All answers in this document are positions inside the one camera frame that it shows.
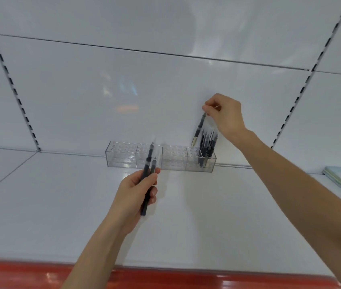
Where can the person's right hand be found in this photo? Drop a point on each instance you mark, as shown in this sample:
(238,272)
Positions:
(229,117)

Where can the person's left hand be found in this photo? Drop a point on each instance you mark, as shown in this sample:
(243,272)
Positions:
(128,197)

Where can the person's right thumb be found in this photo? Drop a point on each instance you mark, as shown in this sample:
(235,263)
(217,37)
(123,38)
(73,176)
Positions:
(214,111)

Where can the person's left thumb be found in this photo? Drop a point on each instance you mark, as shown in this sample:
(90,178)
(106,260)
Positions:
(150,176)

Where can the black gel pen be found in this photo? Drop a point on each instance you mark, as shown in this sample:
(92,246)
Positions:
(148,159)
(200,127)
(152,167)

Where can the person's left forearm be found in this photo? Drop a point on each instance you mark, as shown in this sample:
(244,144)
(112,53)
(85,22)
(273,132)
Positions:
(98,255)

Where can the person's right forearm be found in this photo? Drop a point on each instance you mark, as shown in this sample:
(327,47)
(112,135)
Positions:
(303,204)

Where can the clear acrylic pen holder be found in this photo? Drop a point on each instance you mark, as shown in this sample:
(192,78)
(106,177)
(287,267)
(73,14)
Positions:
(125,154)
(176,158)

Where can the bunch of black pens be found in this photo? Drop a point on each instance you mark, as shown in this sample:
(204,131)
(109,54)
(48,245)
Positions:
(207,147)

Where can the slotted white shelf upright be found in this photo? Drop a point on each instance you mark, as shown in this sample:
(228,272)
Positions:
(10,82)
(309,78)

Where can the red shelf edge strip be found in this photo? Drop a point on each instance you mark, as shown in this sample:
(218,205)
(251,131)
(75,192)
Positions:
(32,275)

